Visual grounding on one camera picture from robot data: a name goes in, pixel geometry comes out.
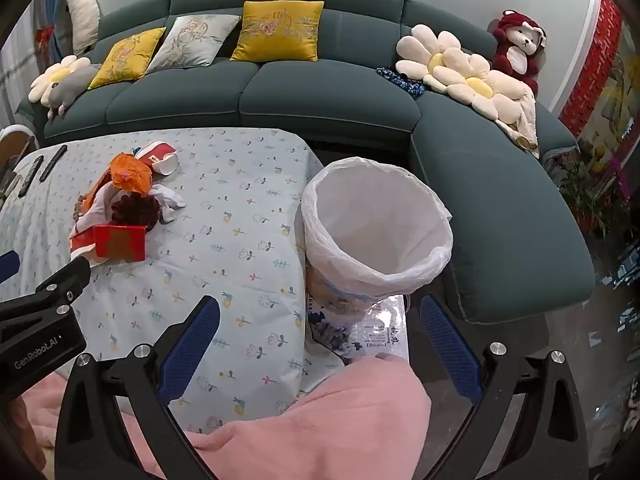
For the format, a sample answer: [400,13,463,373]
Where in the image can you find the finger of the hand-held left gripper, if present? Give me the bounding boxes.
[0,251,22,285]
[0,259,93,331]

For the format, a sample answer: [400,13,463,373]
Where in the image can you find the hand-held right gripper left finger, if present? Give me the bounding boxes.
[54,295,221,480]

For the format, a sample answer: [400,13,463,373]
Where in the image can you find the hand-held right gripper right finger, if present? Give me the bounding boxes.
[419,295,592,480]

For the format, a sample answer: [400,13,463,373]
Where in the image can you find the red cardboard box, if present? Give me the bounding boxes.
[92,224,147,262]

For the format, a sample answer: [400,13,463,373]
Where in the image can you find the brown fluffy scrunchie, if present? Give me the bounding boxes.
[110,195,161,228]

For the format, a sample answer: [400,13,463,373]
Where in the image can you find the blue white printed plastic bag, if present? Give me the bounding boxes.
[305,290,411,366]

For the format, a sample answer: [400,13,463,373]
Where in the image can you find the floral tablecloth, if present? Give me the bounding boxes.
[0,127,326,436]

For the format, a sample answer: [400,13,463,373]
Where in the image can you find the chair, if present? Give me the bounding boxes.
[0,124,38,181]

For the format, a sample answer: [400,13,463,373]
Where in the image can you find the orange plastic bag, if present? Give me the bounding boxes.
[70,152,153,256]

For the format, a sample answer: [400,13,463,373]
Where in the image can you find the white cloth with red trim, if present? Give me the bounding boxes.
[147,182,187,226]

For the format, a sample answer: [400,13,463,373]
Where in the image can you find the pink fleece blanket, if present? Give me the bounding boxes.
[0,352,433,480]

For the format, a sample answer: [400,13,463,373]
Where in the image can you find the red and white sock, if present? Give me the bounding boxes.
[135,140,180,176]

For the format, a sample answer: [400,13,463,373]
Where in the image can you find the grey plush toy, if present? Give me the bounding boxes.
[42,62,103,121]

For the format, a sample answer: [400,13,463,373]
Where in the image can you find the small daisy flower pillow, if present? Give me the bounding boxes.
[27,55,92,105]

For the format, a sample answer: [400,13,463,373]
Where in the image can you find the potted plants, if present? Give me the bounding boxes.
[550,150,640,241]

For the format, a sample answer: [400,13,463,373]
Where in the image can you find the small yellow embroidered cushion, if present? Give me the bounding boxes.
[88,26,167,91]

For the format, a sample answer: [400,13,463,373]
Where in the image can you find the long white plush toy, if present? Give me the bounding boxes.
[65,0,101,56]

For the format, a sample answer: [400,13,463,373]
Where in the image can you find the cream daisy flower pillow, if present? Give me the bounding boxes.
[396,24,491,93]
[446,67,531,122]

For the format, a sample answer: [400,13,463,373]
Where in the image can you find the blue beaded cloth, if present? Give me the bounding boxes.
[376,66,426,97]

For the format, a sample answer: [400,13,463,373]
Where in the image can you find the grey embroidered cushion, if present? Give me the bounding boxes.
[146,14,242,73]

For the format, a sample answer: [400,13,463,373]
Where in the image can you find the dark green sofa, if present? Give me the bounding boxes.
[20,0,596,323]

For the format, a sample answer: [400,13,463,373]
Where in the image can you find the red monkey plush toy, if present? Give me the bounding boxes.
[491,9,547,96]

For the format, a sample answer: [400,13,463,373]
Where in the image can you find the large yellow embroidered cushion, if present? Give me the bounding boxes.
[230,0,325,62]

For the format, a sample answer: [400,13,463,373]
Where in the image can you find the red wall decoration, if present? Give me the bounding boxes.
[557,0,626,136]

